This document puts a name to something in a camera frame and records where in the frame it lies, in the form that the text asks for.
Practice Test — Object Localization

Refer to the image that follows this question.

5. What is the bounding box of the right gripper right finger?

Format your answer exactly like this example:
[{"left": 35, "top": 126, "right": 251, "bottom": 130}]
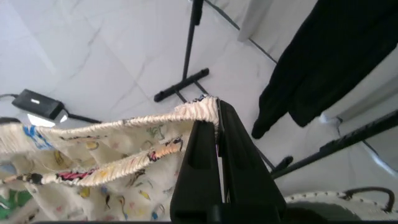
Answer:
[{"left": 217, "top": 99, "right": 287, "bottom": 215}]

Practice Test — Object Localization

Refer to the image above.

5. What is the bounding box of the black clothes rack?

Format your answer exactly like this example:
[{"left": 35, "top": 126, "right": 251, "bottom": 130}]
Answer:
[{"left": 154, "top": 0, "right": 398, "bottom": 180}]

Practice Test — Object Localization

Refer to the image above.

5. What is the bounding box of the black T-shirt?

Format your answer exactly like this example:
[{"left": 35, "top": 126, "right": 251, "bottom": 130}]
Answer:
[{"left": 251, "top": 0, "right": 398, "bottom": 140}]

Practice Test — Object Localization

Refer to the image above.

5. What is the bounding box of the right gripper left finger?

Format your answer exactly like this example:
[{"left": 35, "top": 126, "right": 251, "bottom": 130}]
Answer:
[{"left": 170, "top": 119, "right": 224, "bottom": 215}]

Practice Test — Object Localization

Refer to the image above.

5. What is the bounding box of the black power adapter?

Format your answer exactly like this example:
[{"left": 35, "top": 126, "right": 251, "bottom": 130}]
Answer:
[{"left": 0, "top": 89, "right": 102, "bottom": 124}]

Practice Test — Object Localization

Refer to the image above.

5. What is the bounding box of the cream printed garment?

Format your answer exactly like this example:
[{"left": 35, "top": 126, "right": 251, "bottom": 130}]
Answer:
[{"left": 0, "top": 95, "right": 220, "bottom": 222}]

